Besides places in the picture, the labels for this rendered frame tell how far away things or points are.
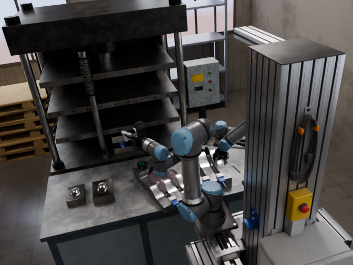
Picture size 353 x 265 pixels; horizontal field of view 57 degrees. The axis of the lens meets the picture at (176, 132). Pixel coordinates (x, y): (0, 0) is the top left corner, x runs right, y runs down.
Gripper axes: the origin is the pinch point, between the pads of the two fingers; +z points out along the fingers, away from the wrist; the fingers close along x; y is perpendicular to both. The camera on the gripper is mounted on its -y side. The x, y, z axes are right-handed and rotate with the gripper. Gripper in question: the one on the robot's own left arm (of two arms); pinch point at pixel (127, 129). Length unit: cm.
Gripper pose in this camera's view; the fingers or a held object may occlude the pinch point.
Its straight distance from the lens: 199.1
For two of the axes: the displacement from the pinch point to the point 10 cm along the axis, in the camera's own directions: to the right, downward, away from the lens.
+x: 7.5, -2.6, 6.0
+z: -6.6, -3.3, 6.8
